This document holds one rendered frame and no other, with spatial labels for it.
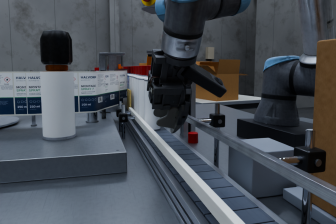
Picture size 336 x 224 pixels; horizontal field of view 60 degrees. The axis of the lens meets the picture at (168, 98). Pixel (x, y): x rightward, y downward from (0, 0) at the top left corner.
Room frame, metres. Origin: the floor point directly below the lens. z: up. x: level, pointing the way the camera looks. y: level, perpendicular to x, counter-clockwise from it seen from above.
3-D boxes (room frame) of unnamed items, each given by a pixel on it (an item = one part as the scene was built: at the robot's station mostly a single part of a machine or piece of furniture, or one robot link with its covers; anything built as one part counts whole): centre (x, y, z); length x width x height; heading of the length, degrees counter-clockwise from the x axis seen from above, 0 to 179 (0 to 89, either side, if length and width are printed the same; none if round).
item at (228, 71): (2.82, -0.47, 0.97); 0.51 x 0.42 x 0.37; 120
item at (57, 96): (0.82, 0.31, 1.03); 0.09 x 0.09 x 0.30
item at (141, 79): (1.01, 0.08, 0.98); 0.05 x 0.05 x 0.20
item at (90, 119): (1.05, 0.28, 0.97); 0.05 x 0.05 x 0.19
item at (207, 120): (0.66, -0.09, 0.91); 0.07 x 0.03 x 0.17; 104
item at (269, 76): (1.01, -0.40, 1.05); 0.13 x 0.12 x 0.14; 40
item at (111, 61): (1.35, 0.25, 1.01); 0.14 x 0.13 x 0.26; 14
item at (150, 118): (0.92, 0.05, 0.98); 0.05 x 0.05 x 0.20
